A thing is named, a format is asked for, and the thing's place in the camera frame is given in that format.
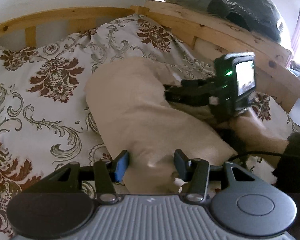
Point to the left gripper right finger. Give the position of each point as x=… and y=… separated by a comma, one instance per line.
x=195, y=173

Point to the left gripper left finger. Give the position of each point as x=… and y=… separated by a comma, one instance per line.
x=106, y=173

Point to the beige hooded coat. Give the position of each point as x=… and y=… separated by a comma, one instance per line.
x=126, y=100

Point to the dark sleeve forearm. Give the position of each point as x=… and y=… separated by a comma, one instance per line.
x=287, y=171

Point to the person's right hand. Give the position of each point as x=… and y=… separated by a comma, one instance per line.
x=256, y=137

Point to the floral patterned bedspread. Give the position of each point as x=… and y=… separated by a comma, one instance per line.
x=45, y=122

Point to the camera with lit screen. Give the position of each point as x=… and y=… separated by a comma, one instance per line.
x=235, y=83

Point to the wooden bed frame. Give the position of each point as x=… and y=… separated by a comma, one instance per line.
x=206, y=34

